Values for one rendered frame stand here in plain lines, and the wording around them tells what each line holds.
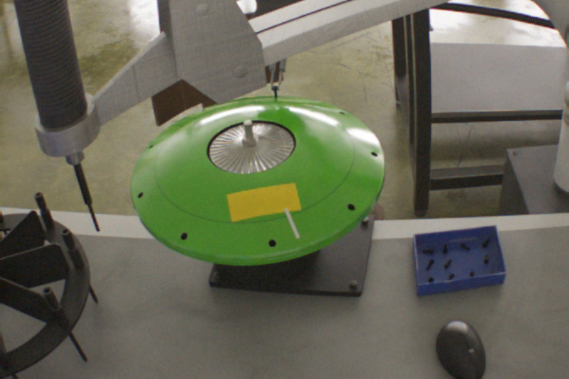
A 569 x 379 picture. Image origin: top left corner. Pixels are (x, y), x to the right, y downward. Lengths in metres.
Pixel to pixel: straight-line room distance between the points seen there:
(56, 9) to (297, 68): 2.82
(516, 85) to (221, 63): 2.21
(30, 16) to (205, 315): 0.59
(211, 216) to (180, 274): 0.19
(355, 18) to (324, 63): 2.76
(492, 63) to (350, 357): 2.01
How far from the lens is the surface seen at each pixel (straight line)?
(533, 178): 1.23
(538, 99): 2.56
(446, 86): 2.55
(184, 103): 1.70
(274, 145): 0.88
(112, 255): 1.04
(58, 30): 0.43
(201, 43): 0.45
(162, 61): 0.47
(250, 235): 0.79
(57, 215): 1.15
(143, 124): 3.02
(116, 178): 2.75
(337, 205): 0.82
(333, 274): 0.94
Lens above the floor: 1.60
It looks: 37 degrees down
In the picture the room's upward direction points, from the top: 7 degrees counter-clockwise
